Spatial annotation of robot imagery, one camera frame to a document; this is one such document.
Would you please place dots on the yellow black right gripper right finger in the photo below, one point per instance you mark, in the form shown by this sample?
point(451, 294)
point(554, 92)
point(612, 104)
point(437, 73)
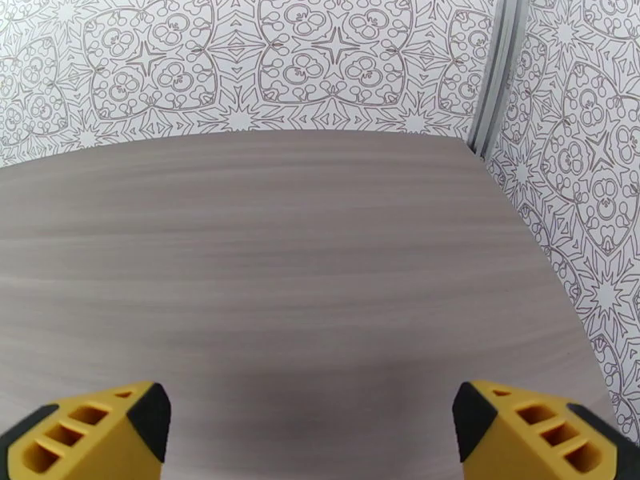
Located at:
point(530, 443)

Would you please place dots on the aluminium corner post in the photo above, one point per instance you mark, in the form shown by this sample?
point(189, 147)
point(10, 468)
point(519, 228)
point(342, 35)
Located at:
point(500, 68)

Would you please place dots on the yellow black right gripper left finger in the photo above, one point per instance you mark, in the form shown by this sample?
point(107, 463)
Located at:
point(95, 443)

